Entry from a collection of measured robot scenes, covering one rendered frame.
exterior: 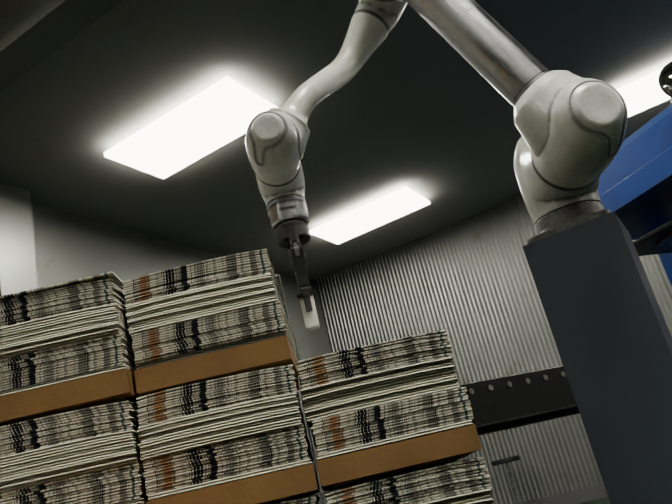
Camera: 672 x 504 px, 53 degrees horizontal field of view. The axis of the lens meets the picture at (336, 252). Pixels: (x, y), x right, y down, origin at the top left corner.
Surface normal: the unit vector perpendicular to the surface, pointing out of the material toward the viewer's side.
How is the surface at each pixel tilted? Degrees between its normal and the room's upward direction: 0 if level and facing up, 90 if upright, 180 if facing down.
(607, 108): 95
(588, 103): 96
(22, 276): 90
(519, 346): 90
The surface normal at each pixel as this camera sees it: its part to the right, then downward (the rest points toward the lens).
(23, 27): -0.51, -0.18
